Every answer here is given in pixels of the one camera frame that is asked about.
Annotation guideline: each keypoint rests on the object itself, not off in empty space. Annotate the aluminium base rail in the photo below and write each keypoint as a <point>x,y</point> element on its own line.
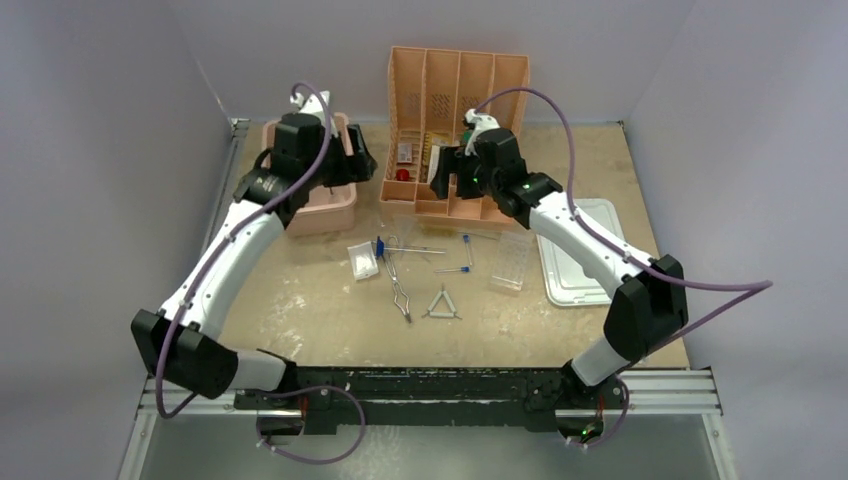
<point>318,400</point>

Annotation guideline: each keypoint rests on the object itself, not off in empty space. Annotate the clay pipe triangle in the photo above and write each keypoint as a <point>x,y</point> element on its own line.
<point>442,306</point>

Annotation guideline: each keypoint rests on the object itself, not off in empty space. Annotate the blue-capped test tube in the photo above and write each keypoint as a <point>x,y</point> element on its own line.
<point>462,269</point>
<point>468,249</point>

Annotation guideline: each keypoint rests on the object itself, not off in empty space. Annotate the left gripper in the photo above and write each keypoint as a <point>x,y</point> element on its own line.
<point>353,168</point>

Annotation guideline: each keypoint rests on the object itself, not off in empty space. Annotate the pink file organizer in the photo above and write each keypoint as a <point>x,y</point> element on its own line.
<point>429,92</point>

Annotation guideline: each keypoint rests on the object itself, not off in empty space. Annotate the white paper box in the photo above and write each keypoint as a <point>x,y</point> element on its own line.
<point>433,165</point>

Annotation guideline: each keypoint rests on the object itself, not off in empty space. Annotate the clear test tube rack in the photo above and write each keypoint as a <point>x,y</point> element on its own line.
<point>511,260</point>

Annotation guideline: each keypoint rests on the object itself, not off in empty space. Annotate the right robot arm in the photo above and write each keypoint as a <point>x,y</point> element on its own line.
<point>648,304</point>

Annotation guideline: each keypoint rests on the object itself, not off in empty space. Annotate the metal crucible tongs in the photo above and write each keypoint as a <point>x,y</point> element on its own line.
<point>401,300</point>

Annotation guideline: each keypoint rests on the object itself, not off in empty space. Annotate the upper blue-capped test tube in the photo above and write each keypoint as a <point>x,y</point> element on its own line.
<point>468,249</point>

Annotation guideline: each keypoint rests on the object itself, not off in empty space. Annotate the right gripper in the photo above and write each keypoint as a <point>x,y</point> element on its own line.
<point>450,161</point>

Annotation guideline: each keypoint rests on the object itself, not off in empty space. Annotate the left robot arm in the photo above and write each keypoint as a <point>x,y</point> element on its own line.
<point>179,341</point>

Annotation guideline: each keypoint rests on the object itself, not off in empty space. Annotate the white plastic packet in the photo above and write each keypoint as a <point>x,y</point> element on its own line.
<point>363,261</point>

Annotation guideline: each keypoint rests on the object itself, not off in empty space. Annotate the lower blue-capped test tube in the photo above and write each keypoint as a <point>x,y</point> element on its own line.
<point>462,269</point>

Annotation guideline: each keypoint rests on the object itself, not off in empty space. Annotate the pink plastic bin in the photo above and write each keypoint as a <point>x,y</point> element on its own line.
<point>328,209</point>

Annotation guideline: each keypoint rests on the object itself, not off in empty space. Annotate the white plastic lid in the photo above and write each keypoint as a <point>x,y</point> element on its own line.
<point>565,282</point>

